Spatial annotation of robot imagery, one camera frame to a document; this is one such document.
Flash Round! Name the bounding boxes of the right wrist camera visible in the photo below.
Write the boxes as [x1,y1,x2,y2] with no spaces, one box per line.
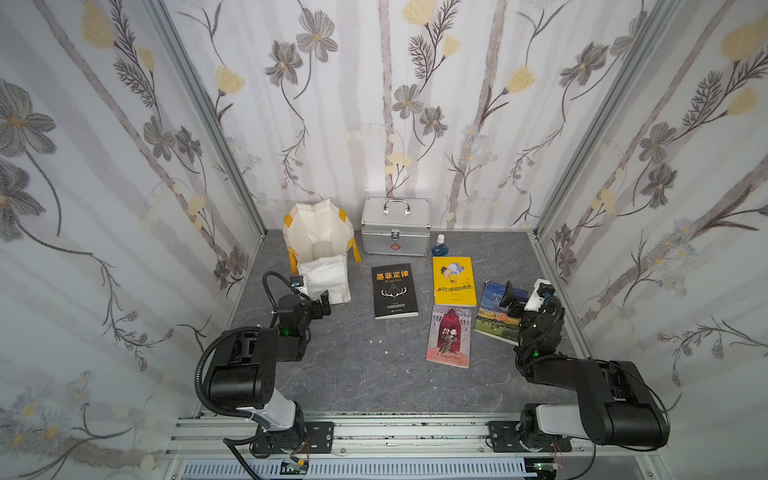
[525,279,555,312]

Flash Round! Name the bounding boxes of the black cover book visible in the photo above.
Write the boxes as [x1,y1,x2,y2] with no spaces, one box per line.
[371,263,419,320]

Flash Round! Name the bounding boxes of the white canvas bag yellow handles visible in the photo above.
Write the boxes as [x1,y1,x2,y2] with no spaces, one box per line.
[282,200,361,305]

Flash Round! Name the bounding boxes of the white slotted cable duct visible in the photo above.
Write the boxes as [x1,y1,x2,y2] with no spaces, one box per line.
[179,458,536,480]

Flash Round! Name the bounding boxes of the silver aluminium case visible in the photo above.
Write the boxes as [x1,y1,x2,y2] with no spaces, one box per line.
[361,197,432,256]

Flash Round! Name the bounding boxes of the left black corrugated cable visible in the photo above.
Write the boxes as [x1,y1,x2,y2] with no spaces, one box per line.
[193,269,299,480]

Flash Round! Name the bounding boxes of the small green circuit board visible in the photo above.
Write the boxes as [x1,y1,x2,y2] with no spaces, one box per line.
[279,459,309,476]

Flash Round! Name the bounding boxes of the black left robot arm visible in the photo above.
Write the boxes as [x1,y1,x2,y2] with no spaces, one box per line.
[194,291,331,450]

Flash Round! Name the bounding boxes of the blue landscape cover book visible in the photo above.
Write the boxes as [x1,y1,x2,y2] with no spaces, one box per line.
[475,282,521,346]

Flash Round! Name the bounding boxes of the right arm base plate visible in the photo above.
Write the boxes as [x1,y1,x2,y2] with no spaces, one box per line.
[487,421,572,453]

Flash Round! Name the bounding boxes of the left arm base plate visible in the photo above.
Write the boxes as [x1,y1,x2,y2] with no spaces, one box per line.
[249,421,335,458]

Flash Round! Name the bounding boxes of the aluminium mounting rail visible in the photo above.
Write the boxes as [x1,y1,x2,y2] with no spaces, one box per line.
[161,411,661,460]

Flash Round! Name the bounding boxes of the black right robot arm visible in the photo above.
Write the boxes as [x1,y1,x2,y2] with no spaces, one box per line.
[500,280,671,452]

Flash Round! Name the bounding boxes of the right black cable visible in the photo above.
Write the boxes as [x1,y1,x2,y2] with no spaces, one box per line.
[563,359,671,480]

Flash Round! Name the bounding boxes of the white cap small bottle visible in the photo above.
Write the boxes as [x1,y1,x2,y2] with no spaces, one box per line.
[432,234,449,257]

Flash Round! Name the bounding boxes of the small right circuit board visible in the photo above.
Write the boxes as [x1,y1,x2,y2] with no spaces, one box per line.
[524,457,559,479]

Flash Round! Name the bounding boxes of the yellow cover book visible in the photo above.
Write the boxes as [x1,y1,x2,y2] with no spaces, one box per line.
[432,256,477,307]

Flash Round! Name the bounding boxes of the pink red cover book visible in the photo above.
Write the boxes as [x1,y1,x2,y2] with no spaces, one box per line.
[426,305,473,369]

